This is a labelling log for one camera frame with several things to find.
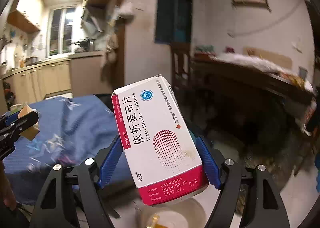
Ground white fluffy cloth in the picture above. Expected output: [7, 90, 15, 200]
[216, 52, 293, 73]

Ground white red medicine box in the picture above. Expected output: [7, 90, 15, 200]
[111, 75, 210, 206]

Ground blue grid mat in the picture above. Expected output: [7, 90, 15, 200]
[2, 94, 130, 206]

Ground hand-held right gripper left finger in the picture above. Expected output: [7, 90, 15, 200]
[30, 135, 123, 228]

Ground black wok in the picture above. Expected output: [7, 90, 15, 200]
[70, 38, 90, 52]

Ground dark wooden table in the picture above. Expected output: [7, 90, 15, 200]
[192, 55, 315, 123]

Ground dark blue framed window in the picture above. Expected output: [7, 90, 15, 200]
[155, 0, 193, 43]

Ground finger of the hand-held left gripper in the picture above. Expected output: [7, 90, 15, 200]
[0, 110, 39, 162]

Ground beige hanging cloth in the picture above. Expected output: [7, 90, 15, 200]
[100, 32, 119, 68]

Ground person's left forearm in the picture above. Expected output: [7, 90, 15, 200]
[0, 162, 17, 210]

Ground wooden wall cupboard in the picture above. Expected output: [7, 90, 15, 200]
[7, 0, 42, 32]

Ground dark wooden chair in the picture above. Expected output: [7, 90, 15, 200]
[170, 42, 193, 88]

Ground black red bag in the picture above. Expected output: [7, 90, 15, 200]
[2, 82, 15, 108]

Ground beige kitchen cabinets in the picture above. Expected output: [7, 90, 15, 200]
[0, 52, 105, 108]

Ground white low stool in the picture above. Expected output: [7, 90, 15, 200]
[44, 92, 73, 100]

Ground kitchen window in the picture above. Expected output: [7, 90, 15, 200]
[46, 7, 78, 57]

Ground metal range hood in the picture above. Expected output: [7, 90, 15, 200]
[81, 8, 104, 40]

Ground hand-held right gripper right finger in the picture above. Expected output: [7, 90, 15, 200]
[196, 136, 290, 228]

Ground brown cardboard piece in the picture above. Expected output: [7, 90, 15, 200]
[19, 104, 40, 141]

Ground white round bin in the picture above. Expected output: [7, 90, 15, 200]
[135, 197, 208, 228]

